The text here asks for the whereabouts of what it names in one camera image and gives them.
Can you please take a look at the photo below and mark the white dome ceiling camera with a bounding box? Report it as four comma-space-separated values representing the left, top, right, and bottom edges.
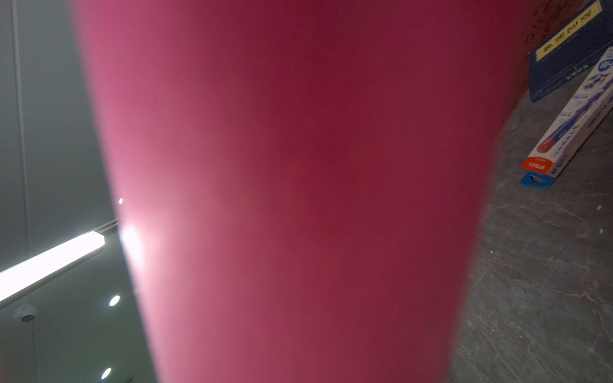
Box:
14, 303, 38, 322

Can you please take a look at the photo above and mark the ceiling strip light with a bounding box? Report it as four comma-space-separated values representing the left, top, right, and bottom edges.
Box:
1, 231, 105, 303

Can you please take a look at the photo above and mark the dark blue box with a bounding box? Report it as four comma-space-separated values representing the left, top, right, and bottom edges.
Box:
528, 1, 612, 102

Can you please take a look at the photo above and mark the pink rectangular paper sheet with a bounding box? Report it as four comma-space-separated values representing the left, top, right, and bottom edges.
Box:
70, 1, 531, 382

